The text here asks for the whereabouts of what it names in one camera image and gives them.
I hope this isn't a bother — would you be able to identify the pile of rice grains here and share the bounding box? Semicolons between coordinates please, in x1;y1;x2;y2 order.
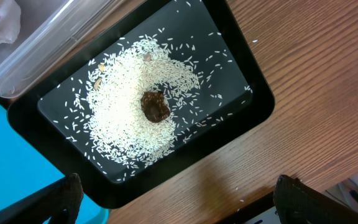
53;26;253;181

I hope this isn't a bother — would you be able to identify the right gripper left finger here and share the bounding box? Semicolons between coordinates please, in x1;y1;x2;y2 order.
0;173;84;224

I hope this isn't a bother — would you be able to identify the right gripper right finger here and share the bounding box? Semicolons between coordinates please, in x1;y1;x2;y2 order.
273;175;358;224

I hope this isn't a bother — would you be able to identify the black tray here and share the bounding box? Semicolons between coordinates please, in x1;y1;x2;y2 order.
7;0;275;209

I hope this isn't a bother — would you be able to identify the clear plastic bin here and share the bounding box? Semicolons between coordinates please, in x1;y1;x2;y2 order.
0;0;123;98

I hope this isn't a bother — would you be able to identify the teal serving tray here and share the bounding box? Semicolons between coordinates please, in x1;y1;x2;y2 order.
0;105;109;223

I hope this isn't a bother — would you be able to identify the brown food scrap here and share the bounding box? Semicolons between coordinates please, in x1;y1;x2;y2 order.
140;91;170;123

